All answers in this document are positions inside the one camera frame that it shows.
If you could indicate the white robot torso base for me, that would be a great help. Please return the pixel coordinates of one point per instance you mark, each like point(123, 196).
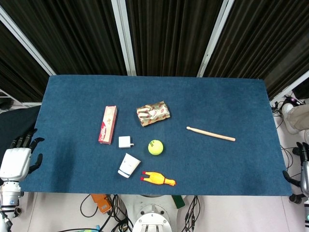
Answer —
point(152, 217)

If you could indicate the crumpled gold snack bag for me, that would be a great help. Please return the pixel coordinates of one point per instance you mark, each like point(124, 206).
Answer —
point(153, 113)

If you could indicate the yellow rubber chicken toy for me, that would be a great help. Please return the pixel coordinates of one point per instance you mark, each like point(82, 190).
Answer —
point(157, 178)

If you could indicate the red toothpaste box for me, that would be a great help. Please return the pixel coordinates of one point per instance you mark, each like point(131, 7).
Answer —
point(108, 125)

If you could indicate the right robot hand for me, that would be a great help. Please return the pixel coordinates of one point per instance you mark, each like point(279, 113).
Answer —
point(304, 166)

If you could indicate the person leg beige trousers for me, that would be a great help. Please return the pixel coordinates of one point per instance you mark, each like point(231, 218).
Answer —
point(299, 118)

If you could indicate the orange device on floor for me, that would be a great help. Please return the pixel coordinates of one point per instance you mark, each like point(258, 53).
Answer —
point(102, 204)

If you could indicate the black curtain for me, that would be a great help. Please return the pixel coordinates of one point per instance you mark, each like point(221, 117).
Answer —
point(169, 36)

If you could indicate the blue felt table cloth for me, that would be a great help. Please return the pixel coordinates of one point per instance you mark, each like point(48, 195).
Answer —
point(154, 96)

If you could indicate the white charger cube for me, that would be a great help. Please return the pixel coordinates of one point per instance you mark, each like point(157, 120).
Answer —
point(124, 141)

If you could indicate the white sneaker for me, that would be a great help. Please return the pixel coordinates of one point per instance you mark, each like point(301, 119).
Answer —
point(288, 118)

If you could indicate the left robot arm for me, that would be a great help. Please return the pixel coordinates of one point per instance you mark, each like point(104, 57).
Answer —
point(9, 198)

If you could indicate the white frame post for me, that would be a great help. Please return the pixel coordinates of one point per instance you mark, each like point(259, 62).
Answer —
point(26, 46)
point(125, 36)
point(213, 36)

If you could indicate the white paper cup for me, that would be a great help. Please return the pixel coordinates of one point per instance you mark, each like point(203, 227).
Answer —
point(128, 166)

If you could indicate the black caster wheel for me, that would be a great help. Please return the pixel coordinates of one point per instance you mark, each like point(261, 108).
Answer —
point(297, 197)

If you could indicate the green block on floor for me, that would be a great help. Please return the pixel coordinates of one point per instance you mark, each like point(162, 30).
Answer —
point(178, 201)

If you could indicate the yellow tennis ball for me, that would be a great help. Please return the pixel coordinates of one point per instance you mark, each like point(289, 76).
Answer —
point(155, 147)

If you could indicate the wooden drumstick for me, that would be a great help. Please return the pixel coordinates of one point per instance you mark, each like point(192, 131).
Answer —
point(210, 133)

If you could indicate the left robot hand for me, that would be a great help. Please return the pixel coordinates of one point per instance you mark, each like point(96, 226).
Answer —
point(15, 162)

